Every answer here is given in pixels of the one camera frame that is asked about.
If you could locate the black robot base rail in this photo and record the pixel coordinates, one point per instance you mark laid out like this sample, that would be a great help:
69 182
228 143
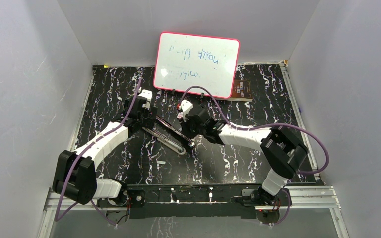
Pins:
246 201

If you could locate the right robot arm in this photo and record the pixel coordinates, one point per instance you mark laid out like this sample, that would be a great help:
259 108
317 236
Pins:
284 151

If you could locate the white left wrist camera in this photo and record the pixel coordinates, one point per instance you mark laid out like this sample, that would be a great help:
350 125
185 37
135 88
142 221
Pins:
147 95

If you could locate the pink framed whiteboard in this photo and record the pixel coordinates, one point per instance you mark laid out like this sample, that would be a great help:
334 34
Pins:
190 62

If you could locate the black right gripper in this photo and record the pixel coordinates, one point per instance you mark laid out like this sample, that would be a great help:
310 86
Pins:
185 125

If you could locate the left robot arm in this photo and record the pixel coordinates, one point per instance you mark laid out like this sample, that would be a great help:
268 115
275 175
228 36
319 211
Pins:
75 175

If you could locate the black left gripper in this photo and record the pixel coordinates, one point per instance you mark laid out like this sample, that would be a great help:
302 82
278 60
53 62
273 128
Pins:
148 122

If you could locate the brown Three Days book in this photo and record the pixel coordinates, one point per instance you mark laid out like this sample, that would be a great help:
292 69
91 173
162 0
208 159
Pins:
241 91

